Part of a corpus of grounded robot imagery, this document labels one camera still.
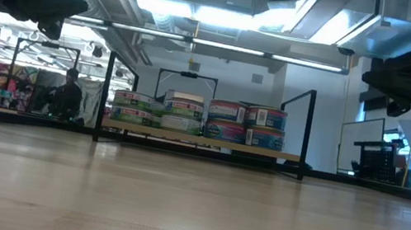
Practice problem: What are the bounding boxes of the ceiling light panel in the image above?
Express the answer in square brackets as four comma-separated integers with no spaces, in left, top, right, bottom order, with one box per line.
[130,0,273,37]

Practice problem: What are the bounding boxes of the black metal rig frame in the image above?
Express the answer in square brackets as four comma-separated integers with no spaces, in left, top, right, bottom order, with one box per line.
[0,107,411,204]

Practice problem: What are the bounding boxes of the person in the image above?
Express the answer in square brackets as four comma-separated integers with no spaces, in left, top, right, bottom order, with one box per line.
[44,63,88,124]

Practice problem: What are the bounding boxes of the white rectangular object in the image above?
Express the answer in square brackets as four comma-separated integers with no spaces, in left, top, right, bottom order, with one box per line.
[165,88,206,105]

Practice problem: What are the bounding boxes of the rectangular silver duct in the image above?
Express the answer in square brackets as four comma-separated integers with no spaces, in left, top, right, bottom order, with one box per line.
[289,0,357,48]

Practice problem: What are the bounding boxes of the white board black frame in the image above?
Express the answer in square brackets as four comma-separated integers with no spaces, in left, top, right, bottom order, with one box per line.
[333,110,388,179]

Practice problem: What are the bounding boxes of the black equipment box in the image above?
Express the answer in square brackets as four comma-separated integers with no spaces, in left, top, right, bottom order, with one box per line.
[348,135,411,187]

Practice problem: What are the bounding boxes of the long tube light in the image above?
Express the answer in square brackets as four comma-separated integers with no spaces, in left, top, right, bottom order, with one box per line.
[271,54,344,74]
[111,21,186,42]
[191,38,267,58]

